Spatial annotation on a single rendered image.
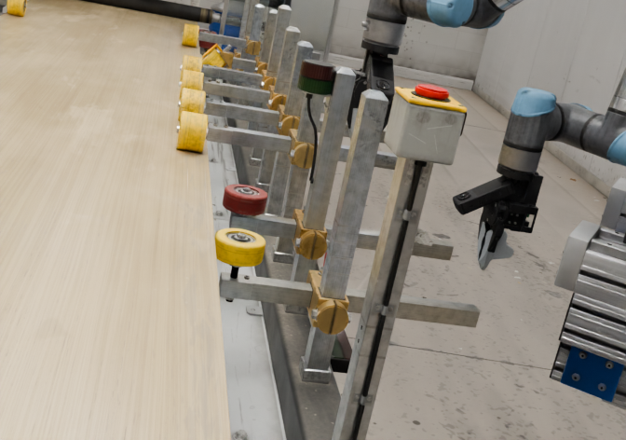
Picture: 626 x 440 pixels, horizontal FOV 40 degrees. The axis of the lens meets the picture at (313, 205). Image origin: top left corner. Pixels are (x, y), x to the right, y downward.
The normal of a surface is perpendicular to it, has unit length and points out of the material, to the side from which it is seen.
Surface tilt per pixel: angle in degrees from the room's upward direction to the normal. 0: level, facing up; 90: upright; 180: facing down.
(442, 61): 90
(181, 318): 0
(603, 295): 90
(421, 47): 90
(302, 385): 0
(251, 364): 0
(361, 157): 90
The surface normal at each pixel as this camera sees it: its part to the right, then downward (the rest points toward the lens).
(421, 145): 0.14, 0.32
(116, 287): 0.19, -0.94
